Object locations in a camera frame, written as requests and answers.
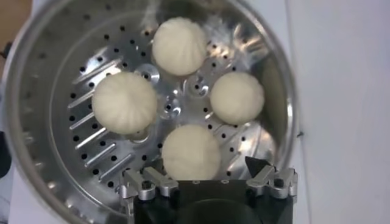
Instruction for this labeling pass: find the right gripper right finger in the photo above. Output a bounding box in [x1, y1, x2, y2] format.
[244, 156, 299, 200]

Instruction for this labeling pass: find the stainless steel steamer basket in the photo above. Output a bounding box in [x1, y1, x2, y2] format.
[1, 0, 299, 224]

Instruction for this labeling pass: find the white steamed baozi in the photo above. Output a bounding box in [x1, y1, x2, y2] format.
[91, 71, 158, 136]
[151, 16, 208, 77]
[160, 124, 222, 181]
[209, 71, 266, 125]

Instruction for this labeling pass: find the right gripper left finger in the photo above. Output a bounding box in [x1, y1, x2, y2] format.
[118, 166, 180, 217]

